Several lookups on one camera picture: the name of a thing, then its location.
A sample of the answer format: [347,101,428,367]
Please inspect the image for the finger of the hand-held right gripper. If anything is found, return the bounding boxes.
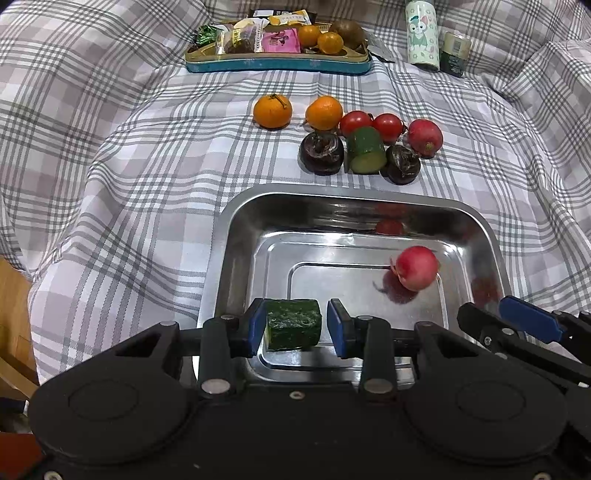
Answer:
[456,302,585,386]
[499,295,591,352]

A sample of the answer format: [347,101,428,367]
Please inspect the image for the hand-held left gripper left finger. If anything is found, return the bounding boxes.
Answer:
[113,298,269,400]

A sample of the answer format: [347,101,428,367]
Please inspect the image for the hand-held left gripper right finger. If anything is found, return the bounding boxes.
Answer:
[326,298,483,401]

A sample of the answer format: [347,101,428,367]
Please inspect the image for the cucumber piece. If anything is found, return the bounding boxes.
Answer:
[264,299,322,352]
[346,126,387,175]

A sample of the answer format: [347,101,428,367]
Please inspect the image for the stainless steel tray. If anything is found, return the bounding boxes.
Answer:
[196,184,512,386]

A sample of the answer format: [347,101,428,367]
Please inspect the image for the red radish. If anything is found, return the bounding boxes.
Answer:
[389,246,440,292]
[406,119,444,159]

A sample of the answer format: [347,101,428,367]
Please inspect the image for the tangerine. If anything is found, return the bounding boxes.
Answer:
[253,93,293,130]
[305,95,344,132]

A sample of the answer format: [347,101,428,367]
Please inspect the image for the small dark water chestnut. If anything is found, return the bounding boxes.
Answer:
[385,144,422,185]

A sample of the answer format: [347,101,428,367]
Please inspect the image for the large dark water chestnut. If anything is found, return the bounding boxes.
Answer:
[298,131,345,176]

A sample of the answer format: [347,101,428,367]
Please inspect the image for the red tomato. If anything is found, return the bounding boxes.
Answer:
[372,113,406,144]
[339,111,375,138]

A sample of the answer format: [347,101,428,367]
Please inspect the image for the grey plaid blanket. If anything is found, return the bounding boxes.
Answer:
[0,0,591,386]

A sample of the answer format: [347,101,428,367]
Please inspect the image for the wooden furniture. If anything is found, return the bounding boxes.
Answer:
[0,256,40,403]

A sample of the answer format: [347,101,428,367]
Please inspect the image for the teal and gold snack tin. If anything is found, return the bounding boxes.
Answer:
[185,21,374,75]

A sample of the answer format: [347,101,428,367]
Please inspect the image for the small green jar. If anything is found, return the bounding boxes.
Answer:
[440,32,472,77]

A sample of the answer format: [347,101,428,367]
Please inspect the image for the grey foil wrapper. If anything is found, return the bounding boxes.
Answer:
[367,34,396,63]

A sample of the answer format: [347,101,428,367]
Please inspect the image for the small orange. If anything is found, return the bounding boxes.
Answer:
[298,24,322,48]
[317,32,345,55]

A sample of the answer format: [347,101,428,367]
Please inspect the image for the pink snack packet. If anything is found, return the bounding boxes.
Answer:
[261,28,301,54]

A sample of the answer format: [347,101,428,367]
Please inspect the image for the clear packet of brown snack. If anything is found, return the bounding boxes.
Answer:
[217,25,264,55]

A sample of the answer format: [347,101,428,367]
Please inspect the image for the cartoon print bottle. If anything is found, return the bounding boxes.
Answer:
[405,0,439,71]

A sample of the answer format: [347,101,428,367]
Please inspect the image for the brown round fruit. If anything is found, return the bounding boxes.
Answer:
[329,20,367,49]

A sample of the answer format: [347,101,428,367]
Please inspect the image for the green foil candy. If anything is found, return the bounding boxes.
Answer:
[193,24,218,47]

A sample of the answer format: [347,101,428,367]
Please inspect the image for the yellow pastry packet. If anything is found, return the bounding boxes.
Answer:
[269,10,309,27]

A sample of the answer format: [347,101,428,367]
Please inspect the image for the black snack packet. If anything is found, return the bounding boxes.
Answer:
[248,8,319,24]

